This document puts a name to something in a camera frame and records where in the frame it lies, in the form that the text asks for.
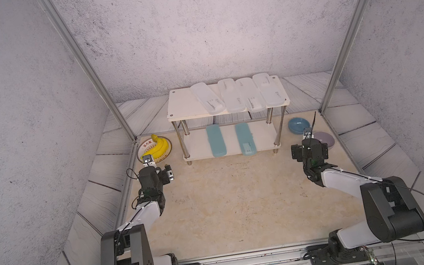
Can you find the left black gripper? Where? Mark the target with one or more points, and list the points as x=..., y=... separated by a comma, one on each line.
x=165, y=179

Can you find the left aluminium frame post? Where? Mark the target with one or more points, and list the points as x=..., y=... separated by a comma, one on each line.
x=61, y=27

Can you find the purple ceramic bowl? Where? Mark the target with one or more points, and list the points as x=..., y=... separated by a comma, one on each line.
x=325, y=138

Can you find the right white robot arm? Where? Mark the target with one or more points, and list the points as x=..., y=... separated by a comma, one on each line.
x=390, y=209

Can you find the teal pencil case with label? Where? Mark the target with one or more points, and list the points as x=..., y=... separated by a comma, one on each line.
x=245, y=138

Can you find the blue ceramic bowl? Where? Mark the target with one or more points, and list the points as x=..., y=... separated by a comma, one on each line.
x=298, y=125

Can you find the right aluminium frame post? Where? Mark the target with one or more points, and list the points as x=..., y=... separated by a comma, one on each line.
x=341, y=60

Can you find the clear pencil case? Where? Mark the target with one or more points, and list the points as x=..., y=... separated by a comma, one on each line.
x=208, y=99
x=270, y=90
x=231, y=96
x=251, y=95

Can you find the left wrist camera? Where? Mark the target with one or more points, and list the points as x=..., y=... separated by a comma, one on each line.
x=148, y=161

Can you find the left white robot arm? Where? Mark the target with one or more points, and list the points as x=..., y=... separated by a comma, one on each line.
x=129, y=244

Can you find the aluminium frame post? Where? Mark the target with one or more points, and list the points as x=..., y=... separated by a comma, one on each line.
x=341, y=60
x=61, y=27

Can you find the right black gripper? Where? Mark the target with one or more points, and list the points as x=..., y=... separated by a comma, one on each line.
x=297, y=152

